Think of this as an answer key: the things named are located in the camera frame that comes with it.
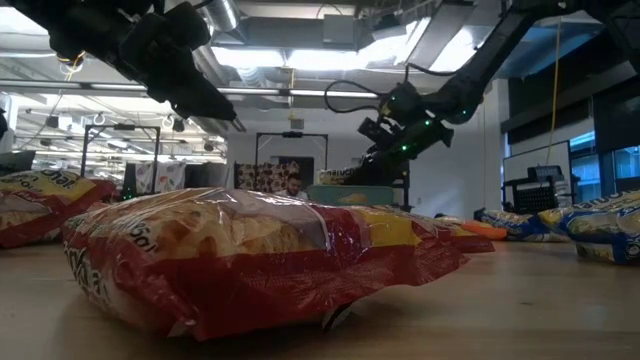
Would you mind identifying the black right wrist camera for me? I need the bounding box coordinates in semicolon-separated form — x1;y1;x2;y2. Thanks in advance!
356;116;389;147

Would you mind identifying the black crate cart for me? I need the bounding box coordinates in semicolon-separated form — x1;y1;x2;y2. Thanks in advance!
501;165;581;216

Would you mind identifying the red Maruchan beef ramen packet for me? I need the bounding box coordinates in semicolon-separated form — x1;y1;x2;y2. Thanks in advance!
422;215;497;255
60;187;471;344
0;168;119;250

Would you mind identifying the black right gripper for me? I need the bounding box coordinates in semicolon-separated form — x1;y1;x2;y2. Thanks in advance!
344;82;454;186

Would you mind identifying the silver rectangular air duct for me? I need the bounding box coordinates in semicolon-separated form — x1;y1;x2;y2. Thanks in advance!
359;0;506;74

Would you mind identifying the black ceiling dome device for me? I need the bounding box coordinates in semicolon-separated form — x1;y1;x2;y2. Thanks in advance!
55;49;87;70

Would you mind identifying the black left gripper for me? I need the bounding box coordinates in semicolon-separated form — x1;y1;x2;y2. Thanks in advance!
118;1;238;122

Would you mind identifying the black frame stand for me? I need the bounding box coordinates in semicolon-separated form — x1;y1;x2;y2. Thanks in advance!
79;123;162;194
254;130;330;174

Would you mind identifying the yellow hanging cable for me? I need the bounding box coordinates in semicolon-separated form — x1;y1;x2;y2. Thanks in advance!
544;18;563;166

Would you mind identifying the long fluorescent light strip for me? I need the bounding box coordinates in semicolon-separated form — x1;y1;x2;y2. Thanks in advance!
0;78;380;100

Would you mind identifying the grey ceiling box unit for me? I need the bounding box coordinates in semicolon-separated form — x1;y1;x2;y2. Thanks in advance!
322;13;362;47

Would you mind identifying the dark grey hanging cloth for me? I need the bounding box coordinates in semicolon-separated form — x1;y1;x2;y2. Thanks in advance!
183;162;229;190

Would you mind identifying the person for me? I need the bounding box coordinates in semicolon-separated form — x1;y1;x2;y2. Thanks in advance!
273;172;310;201

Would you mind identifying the silver round air duct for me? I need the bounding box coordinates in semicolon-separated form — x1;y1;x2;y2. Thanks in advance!
192;0;249;134

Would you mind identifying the whiteboard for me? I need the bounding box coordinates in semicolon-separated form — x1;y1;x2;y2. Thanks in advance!
501;140;574;221

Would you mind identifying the dark monitor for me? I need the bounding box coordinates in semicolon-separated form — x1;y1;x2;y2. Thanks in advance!
0;149;37;177

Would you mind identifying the white patterned cloth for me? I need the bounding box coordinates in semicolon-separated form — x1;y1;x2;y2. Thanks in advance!
133;160;187;194

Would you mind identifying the dark patterned cloth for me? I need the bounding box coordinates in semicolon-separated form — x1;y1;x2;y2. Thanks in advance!
233;160;301;195

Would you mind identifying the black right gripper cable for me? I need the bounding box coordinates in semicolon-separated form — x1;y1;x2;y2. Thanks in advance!
323;62;451;115

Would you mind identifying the blue lit window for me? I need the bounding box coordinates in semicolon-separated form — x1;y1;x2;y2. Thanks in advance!
569;130;640;201

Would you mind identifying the teal plastic bin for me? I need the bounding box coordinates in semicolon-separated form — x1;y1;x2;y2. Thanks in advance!
305;184;396;207

